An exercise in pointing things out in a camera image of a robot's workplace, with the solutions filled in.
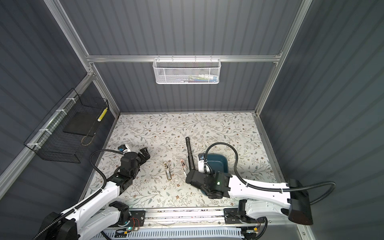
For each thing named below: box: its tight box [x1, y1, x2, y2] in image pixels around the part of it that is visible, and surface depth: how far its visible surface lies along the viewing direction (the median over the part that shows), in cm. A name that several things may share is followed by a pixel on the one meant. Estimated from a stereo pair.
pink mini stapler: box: [180, 159, 188, 172], surface depth 91 cm
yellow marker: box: [97, 107, 108, 122], surface depth 83 cm
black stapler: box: [185, 136, 195, 171], surface depth 97 cm
